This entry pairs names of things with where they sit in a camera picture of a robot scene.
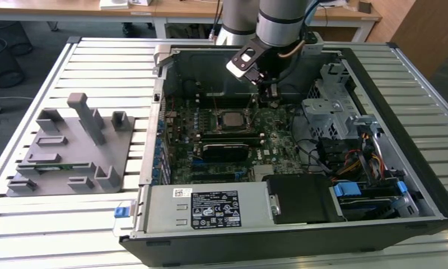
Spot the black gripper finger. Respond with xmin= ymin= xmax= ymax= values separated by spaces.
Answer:
xmin=259 ymin=82 xmax=282 ymax=104

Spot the silver CPU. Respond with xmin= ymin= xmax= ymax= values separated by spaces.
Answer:
xmin=222 ymin=111 xmax=249 ymax=127

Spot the CPU socket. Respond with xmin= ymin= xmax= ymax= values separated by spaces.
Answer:
xmin=213 ymin=108 xmax=258 ymax=132

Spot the silver drive cage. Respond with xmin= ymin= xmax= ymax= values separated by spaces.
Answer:
xmin=302 ymin=63 xmax=363 ymax=141

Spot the green motherboard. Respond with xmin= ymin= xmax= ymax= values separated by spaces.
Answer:
xmin=160 ymin=95 xmax=322 ymax=185

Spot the wooden desk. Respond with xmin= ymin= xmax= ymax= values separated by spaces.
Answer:
xmin=152 ymin=0 xmax=383 ymax=43
xmin=0 ymin=0 xmax=159 ymax=31

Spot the small black graphics card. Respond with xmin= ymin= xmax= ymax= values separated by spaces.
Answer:
xmin=201 ymin=142 xmax=250 ymax=163

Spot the small silver heatsink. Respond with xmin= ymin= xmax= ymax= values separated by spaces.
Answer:
xmin=253 ymin=164 xmax=277 ymax=180

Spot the black expansion slot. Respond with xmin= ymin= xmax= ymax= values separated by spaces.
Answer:
xmin=191 ymin=173 xmax=245 ymax=182

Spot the black plastic shroud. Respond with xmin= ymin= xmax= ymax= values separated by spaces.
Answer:
xmin=265 ymin=173 xmax=347 ymax=225

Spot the blue disk carrier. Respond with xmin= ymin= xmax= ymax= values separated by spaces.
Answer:
xmin=333 ymin=181 xmax=363 ymax=200

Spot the wooden cabinet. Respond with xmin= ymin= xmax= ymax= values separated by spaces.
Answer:
xmin=366 ymin=0 xmax=448 ymax=82

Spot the black disk drive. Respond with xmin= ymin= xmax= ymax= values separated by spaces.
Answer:
xmin=338 ymin=196 xmax=401 ymax=222

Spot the silver power supply unit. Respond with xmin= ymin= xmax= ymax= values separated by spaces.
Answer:
xmin=132 ymin=181 xmax=282 ymax=233

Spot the black PC case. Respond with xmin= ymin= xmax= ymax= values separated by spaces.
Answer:
xmin=114 ymin=41 xmax=448 ymax=268

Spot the grey parts rack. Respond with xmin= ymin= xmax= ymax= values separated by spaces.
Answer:
xmin=6 ymin=92 xmax=138 ymax=198

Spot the green RAM stick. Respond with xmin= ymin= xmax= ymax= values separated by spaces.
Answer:
xmin=34 ymin=163 xmax=91 ymax=172

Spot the black mesh waste bin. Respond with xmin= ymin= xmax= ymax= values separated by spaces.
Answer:
xmin=0 ymin=20 xmax=35 ymax=56
xmin=0 ymin=38 xmax=27 ymax=89

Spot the black cable brass plug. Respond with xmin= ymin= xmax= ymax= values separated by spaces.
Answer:
xmin=278 ymin=41 xmax=305 ymax=59

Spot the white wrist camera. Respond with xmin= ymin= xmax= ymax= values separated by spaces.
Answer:
xmin=226 ymin=40 xmax=273 ymax=82

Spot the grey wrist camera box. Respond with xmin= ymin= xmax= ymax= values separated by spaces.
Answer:
xmin=302 ymin=33 xmax=326 ymax=56

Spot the yellow red wire bundle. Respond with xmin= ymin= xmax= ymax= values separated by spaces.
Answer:
xmin=331 ymin=150 xmax=385 ymax=182

